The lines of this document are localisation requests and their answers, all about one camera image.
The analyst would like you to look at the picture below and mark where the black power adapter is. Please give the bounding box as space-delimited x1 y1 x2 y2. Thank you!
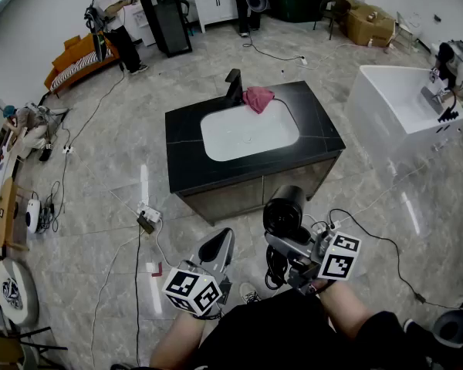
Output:
137 212 156 234

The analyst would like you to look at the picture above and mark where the thin white floor cable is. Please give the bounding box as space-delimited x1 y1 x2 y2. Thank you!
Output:
90 237 140 370
72 152 142 207

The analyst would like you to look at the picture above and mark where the small dark chair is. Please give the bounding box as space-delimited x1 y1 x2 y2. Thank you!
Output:
177 0 194 37

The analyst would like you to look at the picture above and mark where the black cable bundle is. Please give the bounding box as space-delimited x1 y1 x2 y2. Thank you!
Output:
38 181 63 234

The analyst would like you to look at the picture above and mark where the white low cabinet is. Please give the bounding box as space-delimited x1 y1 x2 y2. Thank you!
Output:
123 0 157 48

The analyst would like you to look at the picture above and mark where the black frame wooden chair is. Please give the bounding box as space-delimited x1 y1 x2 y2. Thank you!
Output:
0 302 69 370

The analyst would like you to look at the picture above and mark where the grey round stool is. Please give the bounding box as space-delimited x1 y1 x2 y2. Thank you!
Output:
431 294 463 349

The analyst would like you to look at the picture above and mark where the black hair dryer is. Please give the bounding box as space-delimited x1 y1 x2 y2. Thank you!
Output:
262 185 308 291

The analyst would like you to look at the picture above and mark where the grey round patterned cushion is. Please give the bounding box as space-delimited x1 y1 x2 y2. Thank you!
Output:
0 258 39 327

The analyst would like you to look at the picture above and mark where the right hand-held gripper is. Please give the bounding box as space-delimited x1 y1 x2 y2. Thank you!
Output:
265 229 362 297

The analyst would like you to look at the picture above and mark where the white vanity cabinet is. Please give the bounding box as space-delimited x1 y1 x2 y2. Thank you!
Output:
188 0 240 34

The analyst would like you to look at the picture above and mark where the dark green bathtub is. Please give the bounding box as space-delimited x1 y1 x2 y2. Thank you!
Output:
264 0 333 23

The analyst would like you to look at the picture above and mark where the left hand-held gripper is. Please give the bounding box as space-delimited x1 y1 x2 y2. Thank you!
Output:
161 227 236 318

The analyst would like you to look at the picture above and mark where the black vanity with white sink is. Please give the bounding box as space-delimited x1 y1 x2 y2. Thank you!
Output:
164 79 347 227

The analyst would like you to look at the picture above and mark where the wooden table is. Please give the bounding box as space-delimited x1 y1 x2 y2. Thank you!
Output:
0 177 30 252

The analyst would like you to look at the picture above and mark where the person's right forearm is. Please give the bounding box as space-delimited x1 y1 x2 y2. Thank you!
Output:
312 279 375 338

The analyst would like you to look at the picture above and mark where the person's black clothing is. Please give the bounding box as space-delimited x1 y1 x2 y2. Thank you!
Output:
192 289 448 370

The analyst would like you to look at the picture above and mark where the white bathtub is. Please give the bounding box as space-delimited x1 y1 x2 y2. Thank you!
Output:
345 65 463 169

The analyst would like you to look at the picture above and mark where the person's white shoe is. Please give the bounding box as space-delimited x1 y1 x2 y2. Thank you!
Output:
238 282 262 304

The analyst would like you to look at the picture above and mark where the white rounded appliance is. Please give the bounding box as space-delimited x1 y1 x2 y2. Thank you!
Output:
25 198 42 234

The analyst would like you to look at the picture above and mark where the tall black cabinet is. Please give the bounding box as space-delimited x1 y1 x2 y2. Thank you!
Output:
140 0 193 58

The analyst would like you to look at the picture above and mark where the grey bathtub fixture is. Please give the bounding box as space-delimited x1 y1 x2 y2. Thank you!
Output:
420 86 445 114

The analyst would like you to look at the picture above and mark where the black floor cable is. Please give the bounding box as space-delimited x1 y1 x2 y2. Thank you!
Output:
133 225 144 368
242 32 304 62
330 208 463 310
63 62 127 150

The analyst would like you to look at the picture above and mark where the metal frame chair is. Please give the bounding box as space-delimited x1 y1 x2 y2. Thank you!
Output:
391 10 424 56

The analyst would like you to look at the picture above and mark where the pink cloth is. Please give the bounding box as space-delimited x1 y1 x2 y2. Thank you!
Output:
242 86 275 115

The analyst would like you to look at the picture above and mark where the cardboard box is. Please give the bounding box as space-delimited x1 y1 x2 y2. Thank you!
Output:
333 0 397 48

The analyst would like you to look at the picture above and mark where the person's left forearm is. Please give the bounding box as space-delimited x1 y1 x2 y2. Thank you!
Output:
150 310 217 370

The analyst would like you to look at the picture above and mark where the dark wicker chair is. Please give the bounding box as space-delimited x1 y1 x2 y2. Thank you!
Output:
313 0 352 41

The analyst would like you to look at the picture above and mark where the black faucet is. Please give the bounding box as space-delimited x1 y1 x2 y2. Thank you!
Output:
225 68 244 106

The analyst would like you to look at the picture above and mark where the orange sofa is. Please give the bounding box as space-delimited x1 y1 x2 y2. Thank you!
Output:
44 32 120 99

